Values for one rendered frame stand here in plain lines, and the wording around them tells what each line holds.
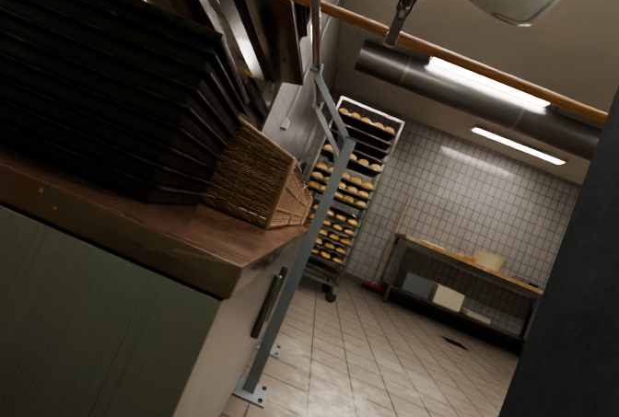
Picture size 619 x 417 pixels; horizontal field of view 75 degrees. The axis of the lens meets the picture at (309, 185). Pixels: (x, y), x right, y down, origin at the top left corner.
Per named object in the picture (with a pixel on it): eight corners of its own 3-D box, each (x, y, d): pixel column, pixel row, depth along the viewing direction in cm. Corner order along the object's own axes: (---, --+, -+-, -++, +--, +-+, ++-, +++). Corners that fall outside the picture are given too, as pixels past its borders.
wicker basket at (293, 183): (44, 138, 80) (103, 14, 82) (156, 171, 136) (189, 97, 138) (269, 232, 78) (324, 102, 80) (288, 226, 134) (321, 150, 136)
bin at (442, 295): (432, 302, 518) (438, 284, 520) (422, 295, 568) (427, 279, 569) (459, 313, 517) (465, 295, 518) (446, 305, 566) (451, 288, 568)
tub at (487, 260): (475, 264, 532) (482, 249, 534) (464, 260, 575) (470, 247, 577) (507, 277, 529) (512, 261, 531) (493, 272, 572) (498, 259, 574)
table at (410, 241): (379, 301, 506) (406, 234, 512) (372, 290, 585) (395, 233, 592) (549, 373, 492) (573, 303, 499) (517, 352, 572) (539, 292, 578)
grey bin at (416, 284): (401, 289, 521) (407, 272, 523) (394, 283, 571) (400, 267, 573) (427, 300, 519) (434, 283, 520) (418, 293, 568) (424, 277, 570)
